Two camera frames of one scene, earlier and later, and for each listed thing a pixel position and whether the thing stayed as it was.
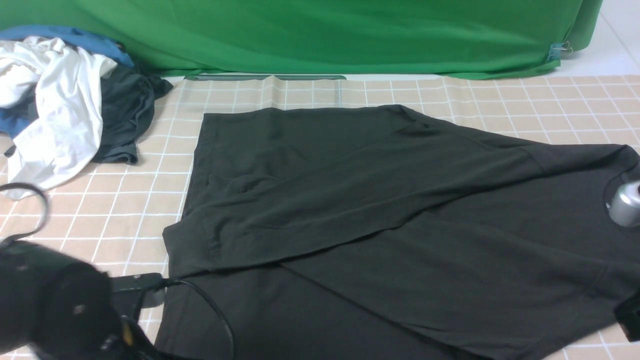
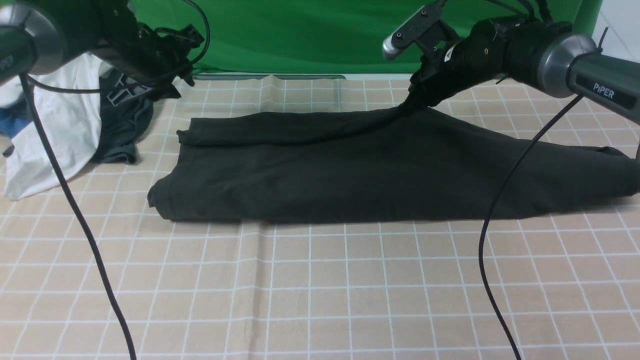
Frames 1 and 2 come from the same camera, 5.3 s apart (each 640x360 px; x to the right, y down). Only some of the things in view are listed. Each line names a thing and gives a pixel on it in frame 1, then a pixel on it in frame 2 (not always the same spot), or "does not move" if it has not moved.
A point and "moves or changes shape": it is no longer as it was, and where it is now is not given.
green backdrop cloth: (395, 38) does not move
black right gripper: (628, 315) -> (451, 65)
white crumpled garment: (62, 84) does not move
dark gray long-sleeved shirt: (374, 233) moves or changes shape
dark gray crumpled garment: (128, 102) does not move
